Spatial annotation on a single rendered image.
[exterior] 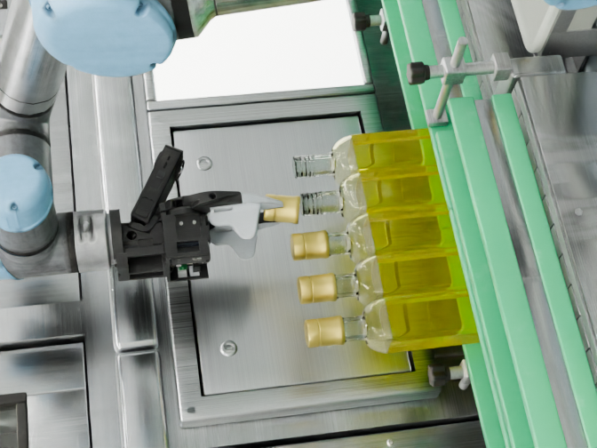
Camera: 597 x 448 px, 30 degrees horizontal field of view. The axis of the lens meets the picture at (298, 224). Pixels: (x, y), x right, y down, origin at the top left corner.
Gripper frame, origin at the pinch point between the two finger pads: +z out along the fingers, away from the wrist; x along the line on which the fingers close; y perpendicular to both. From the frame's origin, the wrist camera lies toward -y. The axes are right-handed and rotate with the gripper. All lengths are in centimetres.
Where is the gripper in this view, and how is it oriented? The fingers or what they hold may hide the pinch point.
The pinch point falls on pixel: (270, 208)
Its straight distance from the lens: 140.6
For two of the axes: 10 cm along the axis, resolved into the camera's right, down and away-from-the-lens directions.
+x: 0.8, -4.7, -8.8
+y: 1.5, 8.8, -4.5
